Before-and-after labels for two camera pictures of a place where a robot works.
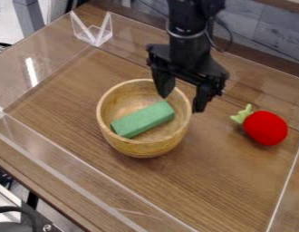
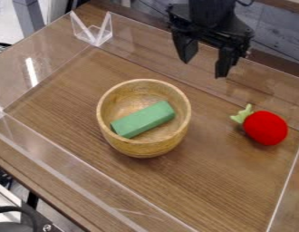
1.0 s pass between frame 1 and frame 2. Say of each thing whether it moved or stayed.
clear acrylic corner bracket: stayed
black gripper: moved
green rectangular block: stayed
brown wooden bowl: stayed
